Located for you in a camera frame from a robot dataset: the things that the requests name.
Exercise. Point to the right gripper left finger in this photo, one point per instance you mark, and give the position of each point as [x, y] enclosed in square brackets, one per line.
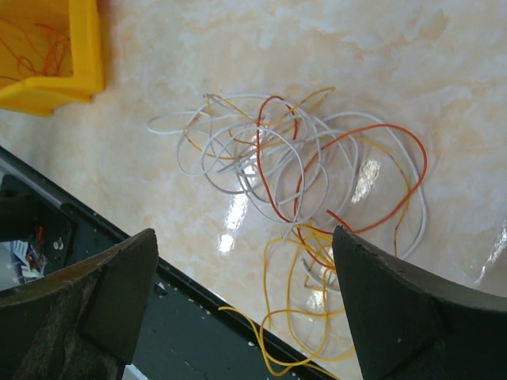
[83, 321]

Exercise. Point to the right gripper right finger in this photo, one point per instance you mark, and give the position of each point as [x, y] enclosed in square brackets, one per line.
[408, 323]

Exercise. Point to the yellow plastic bin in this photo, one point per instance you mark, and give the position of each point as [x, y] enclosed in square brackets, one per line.
[51, 55]

